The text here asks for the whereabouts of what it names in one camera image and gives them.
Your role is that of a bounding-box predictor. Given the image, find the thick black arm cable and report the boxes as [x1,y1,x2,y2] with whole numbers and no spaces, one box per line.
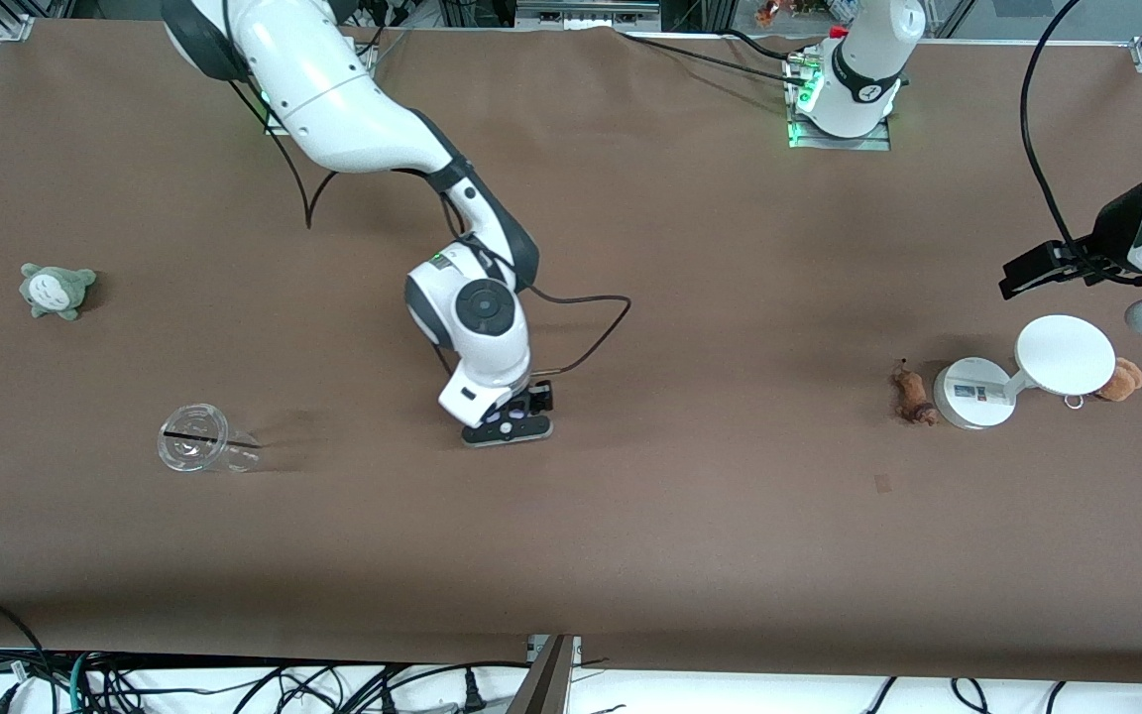
[1020,0,1142,289]
[264,99,631,378]

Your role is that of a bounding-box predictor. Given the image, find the grey metal background box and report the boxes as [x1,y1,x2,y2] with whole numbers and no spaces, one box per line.
[516,0,663,31]

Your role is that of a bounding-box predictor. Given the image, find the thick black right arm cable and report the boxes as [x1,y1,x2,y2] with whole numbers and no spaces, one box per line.
[264,99,631,378]

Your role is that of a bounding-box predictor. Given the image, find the grey totoro plush toy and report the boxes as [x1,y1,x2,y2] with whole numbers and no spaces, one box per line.
[19,263,98,321]

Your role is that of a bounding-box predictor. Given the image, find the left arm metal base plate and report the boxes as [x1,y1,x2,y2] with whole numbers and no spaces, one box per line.
[787,59,892,152]

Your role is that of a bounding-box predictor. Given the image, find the black drinking straw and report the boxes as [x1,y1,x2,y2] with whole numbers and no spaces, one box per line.
[163,430,261,450]

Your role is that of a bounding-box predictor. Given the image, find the brown lion statue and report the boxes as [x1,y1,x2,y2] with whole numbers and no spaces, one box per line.
[891,359,939,427]

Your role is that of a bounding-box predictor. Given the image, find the aluminium profile bar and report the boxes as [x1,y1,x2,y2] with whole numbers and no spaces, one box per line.
[507,635,582,714]

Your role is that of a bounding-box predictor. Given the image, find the brown teddy bear keychain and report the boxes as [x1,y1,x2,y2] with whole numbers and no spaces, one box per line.
[1094,358,1142,404]

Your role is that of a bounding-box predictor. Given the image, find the brown table cover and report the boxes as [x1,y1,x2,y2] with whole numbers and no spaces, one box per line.
[0,20,1142,685]

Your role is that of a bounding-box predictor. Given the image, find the white round-head desk lamp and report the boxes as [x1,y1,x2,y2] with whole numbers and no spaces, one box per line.
[933,314,1117,430]

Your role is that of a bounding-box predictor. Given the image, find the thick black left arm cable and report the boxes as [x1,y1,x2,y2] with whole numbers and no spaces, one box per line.
[1020,0,1142,289]

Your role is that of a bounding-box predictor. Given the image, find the clear plastic cup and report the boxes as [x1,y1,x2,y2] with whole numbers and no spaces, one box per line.
[157,403,263,474]

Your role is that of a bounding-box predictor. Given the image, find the black base power cable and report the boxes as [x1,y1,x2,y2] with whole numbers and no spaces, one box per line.
[621,30,820,90]

